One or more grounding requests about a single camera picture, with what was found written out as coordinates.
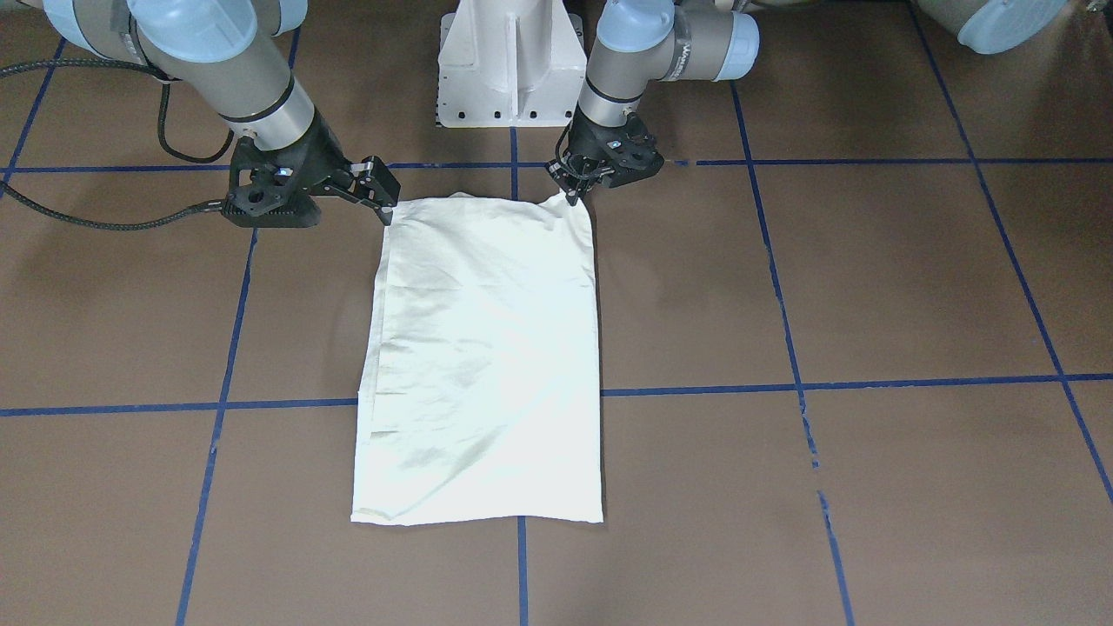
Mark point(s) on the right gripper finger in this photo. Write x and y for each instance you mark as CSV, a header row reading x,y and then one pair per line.
x,y
374,185

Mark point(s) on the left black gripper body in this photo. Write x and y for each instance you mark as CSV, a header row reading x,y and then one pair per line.
x,y
588,142

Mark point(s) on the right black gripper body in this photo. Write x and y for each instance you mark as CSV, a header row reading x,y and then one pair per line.
x,y
323,157

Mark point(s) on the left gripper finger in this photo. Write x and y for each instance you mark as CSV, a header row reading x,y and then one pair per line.
x,y
575,175

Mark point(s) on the cream long-sleeve cat shirt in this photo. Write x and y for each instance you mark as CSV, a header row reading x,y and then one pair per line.
x,y
480,394

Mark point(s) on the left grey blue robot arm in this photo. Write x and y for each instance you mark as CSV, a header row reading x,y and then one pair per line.
x,y
640,42

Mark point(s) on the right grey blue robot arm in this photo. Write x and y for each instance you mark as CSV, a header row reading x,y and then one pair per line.
x,y
224,49

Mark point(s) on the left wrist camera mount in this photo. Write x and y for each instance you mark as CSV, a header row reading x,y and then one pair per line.
x,y
630,159

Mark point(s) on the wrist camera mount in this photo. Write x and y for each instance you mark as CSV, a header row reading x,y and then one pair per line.
x,y
269,197
630,159

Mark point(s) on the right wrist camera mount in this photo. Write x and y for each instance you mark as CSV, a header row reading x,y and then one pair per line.
x,y
269,197

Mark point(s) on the white camera post base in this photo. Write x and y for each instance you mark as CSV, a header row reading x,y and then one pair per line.
x,y
509,64

